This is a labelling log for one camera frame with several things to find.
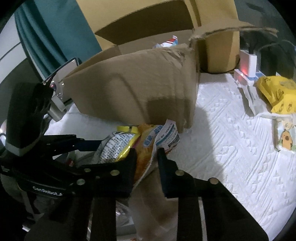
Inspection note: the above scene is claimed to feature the brown bread package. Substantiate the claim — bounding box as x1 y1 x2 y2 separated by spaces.
128 170 178 241

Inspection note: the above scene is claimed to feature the yellow orange snack bag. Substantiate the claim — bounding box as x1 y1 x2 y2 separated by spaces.
91 120 180 186

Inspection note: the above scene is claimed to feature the silver blue chip bag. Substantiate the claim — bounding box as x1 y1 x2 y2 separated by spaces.
153 35 178 49

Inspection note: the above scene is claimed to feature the stainless steel tumbler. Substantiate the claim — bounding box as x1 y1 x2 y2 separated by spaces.
48 95 67 122

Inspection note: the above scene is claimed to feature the tablet in grey case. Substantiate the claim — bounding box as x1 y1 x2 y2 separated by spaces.
43 57 80 103

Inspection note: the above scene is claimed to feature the open cardboard box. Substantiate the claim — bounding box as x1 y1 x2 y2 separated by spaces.
60 0 280 134

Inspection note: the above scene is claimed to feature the capybara sticker packet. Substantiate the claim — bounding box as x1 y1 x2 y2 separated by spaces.
273 118 295 153

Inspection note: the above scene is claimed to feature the white power strip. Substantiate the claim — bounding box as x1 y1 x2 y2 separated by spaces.
233 69 271 118

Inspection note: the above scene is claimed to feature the teal curtain left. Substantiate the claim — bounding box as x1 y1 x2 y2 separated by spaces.
14 1 102 77

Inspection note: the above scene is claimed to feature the white charger red light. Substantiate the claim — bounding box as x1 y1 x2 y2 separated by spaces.
239 50 257 78

